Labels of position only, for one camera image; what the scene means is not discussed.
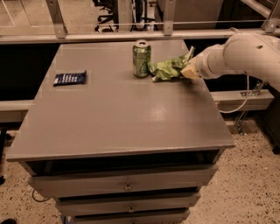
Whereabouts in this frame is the green jalapeno chip bag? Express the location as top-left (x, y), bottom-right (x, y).
top-left (150, 46), bottom-right (195, 82)

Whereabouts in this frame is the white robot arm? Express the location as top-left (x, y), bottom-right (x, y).
top-left (180, 32), bottom-right (280, 91)

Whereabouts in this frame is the green soda can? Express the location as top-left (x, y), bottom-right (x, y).
top-left (132, 39), bottom-right (151, 78)

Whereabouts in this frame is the black office chair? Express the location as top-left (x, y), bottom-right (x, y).
top-left (92, 0), bottom-right (119, 32)

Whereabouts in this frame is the grey drawer cabinet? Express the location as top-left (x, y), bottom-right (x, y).
top-left (7, 42), bottom-right (234, 224)

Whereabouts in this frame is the dark blue snack packet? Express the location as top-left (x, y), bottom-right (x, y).
top-left (53, 71), bottom-right (87, 87)

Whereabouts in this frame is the white cable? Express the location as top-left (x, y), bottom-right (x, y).
top-left (219, 27), bottom-right (250, 115)

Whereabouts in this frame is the metal railing frame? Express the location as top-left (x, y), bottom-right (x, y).
top-left (0, 0), bottom-right (279, 45)

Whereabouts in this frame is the black floor cable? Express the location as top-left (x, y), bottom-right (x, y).
top-left (31, 188), bottom-right (52, 203)

